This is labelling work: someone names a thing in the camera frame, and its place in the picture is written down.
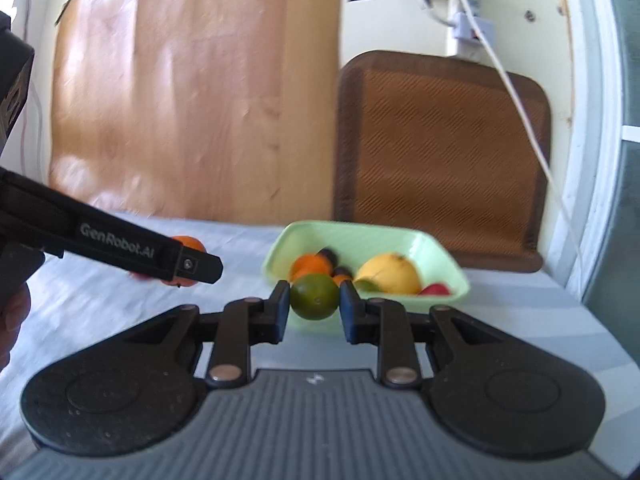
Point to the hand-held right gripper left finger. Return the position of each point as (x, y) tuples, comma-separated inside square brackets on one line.
[(281, 312)]

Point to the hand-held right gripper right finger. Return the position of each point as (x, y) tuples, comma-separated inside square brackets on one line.
[(348, 312)]

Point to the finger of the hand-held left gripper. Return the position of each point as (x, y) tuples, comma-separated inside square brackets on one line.
[(197, 265)]

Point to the small mandarin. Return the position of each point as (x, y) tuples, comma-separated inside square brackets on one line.
[(192, 245)]

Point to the green tomato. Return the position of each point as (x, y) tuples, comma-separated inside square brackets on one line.
[(365, 286), (314, 296)]

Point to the small orange tomato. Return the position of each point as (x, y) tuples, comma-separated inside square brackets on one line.
[(342, 278)]

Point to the large orange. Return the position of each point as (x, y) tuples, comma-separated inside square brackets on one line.
[(311, 264)]

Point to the dark plum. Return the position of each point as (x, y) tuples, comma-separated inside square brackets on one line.
[(327, 254)]

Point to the light green plastic basket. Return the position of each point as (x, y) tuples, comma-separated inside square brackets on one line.
[(360, 240)]

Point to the red cherry tomato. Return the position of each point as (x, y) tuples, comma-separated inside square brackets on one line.
[(141, 276), (435, 289)]

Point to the person's left hand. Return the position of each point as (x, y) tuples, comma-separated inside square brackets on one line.
[(12, 320)]

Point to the yellow citrus fruit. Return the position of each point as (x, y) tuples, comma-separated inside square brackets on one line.
[(387, 274)]

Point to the wood-pattern floor sheet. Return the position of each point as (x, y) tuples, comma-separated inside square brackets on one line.
[(200, 100)]

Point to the striped grey bed sheet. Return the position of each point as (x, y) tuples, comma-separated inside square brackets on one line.
[(525, 320)]

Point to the brown woven mat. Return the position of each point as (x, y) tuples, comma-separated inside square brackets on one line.
[(440, 160)]

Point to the white wall socket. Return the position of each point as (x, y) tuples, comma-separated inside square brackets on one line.
[(467, 27)]

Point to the white window frame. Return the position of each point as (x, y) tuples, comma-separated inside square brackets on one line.
[(600, 110)]

